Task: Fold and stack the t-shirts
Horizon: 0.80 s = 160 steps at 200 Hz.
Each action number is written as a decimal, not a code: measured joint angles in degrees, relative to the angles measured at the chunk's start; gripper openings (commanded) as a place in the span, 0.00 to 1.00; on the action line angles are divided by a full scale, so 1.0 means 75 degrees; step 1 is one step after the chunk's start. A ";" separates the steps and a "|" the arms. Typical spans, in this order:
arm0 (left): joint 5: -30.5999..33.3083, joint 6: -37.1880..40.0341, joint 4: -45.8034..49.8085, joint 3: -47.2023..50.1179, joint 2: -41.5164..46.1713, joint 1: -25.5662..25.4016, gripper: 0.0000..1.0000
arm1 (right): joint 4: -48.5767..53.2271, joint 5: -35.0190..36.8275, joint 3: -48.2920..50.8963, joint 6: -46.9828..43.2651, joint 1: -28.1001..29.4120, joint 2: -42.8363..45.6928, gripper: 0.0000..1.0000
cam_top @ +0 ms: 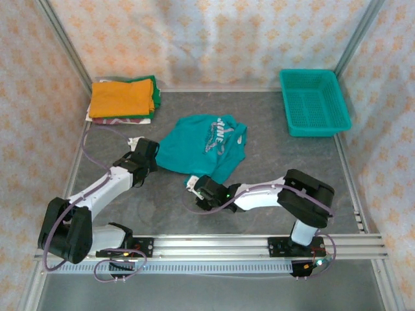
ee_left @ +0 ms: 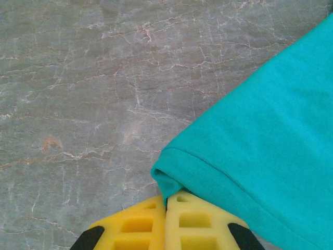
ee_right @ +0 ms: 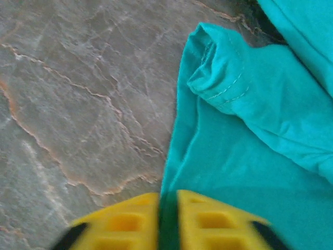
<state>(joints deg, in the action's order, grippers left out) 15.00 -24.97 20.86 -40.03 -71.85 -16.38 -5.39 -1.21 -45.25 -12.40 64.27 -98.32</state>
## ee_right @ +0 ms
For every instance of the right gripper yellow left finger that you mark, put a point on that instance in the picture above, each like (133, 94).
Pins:
(122, 229)

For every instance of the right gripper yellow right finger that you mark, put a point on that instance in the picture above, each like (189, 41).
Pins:
(213, 226)

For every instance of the teal printed t-shirt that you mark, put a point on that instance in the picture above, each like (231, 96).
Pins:
(234, 156)

